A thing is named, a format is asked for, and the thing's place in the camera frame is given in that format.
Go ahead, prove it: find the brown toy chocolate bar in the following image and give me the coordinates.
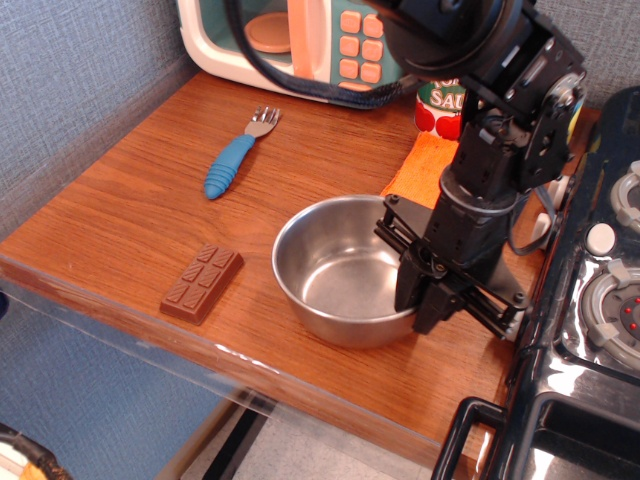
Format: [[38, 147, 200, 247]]
[[160, 244, 244, 325]]

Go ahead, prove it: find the black toy stove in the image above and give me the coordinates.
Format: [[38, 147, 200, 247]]
[[433, 87, 639, 479]]

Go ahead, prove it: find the tomato sauce can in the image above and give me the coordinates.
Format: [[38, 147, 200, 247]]
[[414, 79, 466, 141]]

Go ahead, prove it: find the white stove knob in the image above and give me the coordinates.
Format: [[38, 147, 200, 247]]
[[547, 175, 572, 210], [504, 310, 526, 343], [530, 213, 554, 249]]

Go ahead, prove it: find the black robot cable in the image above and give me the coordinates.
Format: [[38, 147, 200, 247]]
[[223, 0, 424, 110]]

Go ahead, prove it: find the orange microfiber cloth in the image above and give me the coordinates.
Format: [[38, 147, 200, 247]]
[[381, 133, 458, 209]]

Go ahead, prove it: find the pineapple slices can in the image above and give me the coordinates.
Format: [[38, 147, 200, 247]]
[[567, 98, 584, 144]]

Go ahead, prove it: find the toy microwave oven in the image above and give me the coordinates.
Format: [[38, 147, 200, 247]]
[[176, 0, 404, 93]]

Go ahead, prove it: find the white stove knob middle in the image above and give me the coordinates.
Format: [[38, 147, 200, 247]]
[[530, 213, 554, 249]]

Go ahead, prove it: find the blue handled toy fork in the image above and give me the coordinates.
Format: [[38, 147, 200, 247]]
[[203, 106, 281, 200]]

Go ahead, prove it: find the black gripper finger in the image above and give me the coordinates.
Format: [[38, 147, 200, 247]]
[[413, 284, 465, 335], [394, 248, 433, 312]]

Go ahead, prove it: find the white stove knob bottom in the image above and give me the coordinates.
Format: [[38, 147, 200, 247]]
[[504, 310, 526, 343]]

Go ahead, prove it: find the orange microwave plate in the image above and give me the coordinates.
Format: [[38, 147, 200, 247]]
[[244, 12, 291, 54]]

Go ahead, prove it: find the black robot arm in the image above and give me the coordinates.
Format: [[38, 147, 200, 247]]
[[375, 1, 585, 337]]

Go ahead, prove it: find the stainless steel pan bowl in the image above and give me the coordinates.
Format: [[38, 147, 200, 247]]
[[271, 195, 415, 349]]

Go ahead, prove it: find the white stove knob top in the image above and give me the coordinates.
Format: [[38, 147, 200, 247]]
[[547, 175, 572, 210]]

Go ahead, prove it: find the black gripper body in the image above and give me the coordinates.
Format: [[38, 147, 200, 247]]
[[374, 168, 529, 339]]

